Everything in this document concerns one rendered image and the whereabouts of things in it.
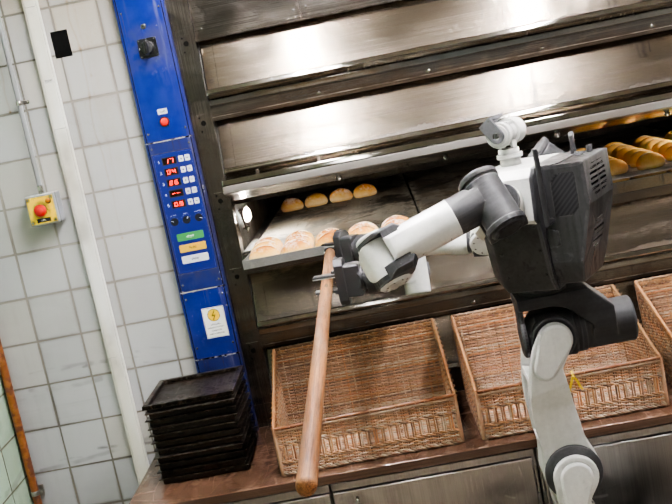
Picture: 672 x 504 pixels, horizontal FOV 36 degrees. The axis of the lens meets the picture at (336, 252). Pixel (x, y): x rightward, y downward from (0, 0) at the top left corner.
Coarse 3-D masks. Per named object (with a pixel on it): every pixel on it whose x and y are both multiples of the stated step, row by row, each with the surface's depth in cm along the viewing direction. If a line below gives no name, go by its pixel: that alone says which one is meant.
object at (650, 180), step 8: (640, 176) 342; (648, 176) 339; (656, 176) 339; (664, 176) 339; (616, 184) 339; (624, 184) 339; (632, 184) 339; (640, 184) 339; (648, 184) 339; (656, 184) 339; (664, 184) 339; (616, 192) 340; (624, 192) 340
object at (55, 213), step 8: (48, 192) 340; (56, 192) 341; (32, 200) 338; (40, 200) 338; (56, 200) 339; (32, 208) 338; (48, 208) 338; (56, 208) 338; (32, 216) 339; (48, 216) 338; (56, 216) 338; (64, 216) 344; (32, 224) 339; (40, 224) 339
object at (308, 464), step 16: (320, 288) 258; (320, 304) 238; (320, 320) 223; (320, 336) 210; (320, 352) 199; (320, 368) 189; (320, 384) 180; (320, 400) 172; (304, 416) 166; (320, 416) 165; (304, 432) 157; (320, 432) 159; (304, 448) 150; (304, 464) 144; (304, 480) 139; (304, 496) 140
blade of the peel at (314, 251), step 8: (376, 224) 350; (312, 248) 316; (320, 248) 316; (248, 256) 331; (272, 256) 317; (280, 256) 317; (288, 256) 317; (296, 256) 317; (304, 256) 317; (312, 256) 317; (248, 264) 318; (256, 264) 318; (264, 264) 317; (272, 264) 317
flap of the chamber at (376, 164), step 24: (576, 120) 322; (600, 120) 322; (624, 120) 332; (456, 144) 324; (480, 144) 324; (336, 168) 326; (360, 168) 327; (384, 168) 338; (240, 192) 330; (264, 192) 342
